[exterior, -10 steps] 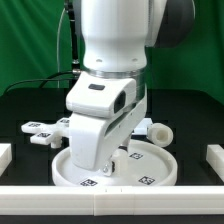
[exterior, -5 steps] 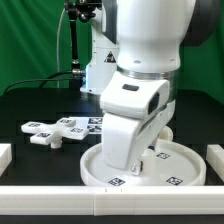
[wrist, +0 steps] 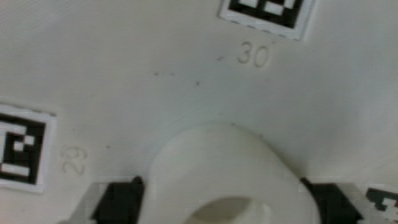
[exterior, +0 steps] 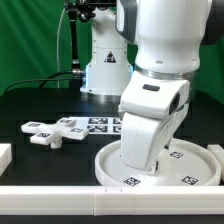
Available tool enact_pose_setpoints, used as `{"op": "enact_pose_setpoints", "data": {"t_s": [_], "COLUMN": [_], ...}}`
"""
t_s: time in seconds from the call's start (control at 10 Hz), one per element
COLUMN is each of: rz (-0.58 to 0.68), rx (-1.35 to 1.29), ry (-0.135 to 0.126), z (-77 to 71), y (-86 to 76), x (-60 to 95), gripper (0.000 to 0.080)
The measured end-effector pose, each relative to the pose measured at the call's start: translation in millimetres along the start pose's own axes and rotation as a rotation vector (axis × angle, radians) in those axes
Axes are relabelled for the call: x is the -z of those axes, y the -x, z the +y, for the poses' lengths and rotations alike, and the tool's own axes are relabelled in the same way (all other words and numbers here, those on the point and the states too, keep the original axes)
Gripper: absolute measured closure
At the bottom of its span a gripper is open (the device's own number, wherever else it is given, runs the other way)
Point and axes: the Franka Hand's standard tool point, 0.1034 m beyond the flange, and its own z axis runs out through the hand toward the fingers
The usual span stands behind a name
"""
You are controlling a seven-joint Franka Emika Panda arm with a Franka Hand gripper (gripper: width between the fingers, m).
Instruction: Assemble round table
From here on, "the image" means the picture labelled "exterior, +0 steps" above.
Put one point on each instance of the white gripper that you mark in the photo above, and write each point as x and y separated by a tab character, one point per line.
153	110

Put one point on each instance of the white round table top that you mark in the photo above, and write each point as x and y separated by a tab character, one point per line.
182	164

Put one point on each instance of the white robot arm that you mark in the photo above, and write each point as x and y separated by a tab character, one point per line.
168	34

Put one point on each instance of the white marker sheet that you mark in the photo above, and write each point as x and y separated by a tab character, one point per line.
100	125

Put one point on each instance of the white cross-shaped table base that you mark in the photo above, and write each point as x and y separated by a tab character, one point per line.
52	134

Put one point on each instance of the white left barrier block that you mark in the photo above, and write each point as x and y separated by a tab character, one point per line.
5	156

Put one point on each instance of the white front barrier rail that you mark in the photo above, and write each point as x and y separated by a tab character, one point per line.
98	200

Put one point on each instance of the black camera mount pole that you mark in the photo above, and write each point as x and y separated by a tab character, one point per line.
82	10

